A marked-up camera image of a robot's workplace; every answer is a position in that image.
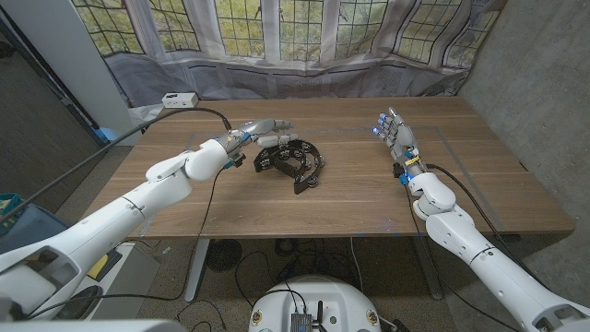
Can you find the yellow black foot pedal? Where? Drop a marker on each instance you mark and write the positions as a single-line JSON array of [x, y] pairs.
[[102, 265]]

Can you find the white pedal platform box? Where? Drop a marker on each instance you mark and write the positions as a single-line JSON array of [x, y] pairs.
[[133, 281]]

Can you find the grey table leg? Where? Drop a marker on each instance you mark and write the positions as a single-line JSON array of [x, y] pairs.
[[428, 272]]

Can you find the small silver computer box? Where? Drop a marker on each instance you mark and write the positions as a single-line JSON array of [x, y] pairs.
[[300, 323]]

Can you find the printed window backdrop cloth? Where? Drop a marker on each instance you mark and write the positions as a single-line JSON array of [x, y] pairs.
[[299, 46]]

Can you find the black leather shoe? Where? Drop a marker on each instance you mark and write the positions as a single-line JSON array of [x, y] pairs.
[[80, 303]]

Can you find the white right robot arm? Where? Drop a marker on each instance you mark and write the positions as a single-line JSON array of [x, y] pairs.
[[488, 263]]

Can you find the round black floor fan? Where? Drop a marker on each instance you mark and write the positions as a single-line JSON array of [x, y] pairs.
[[223, 254]]

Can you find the blue padded seat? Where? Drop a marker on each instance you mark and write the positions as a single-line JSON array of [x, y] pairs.
[[32, 226]]

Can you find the white power strip box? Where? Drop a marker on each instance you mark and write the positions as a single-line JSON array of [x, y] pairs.
[[180, 100]]

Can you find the white robot torso base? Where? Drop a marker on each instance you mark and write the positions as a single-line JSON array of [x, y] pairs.
[[322, 295]]

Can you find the white table leg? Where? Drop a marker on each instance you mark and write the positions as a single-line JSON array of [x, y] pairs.
[[198, 267]]

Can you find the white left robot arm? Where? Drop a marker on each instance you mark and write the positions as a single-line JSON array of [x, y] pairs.
[[115, 216]]

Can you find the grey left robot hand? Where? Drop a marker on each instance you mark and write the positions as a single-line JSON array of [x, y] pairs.
[[258, 129]]

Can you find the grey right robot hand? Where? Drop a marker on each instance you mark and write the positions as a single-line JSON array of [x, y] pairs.
[[403, 136]]

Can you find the teal plastic basket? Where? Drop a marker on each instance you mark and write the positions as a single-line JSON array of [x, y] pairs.
[[8, 207]]

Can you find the black half-moon tambourine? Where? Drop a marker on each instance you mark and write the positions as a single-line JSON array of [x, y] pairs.
[[302, 184]]

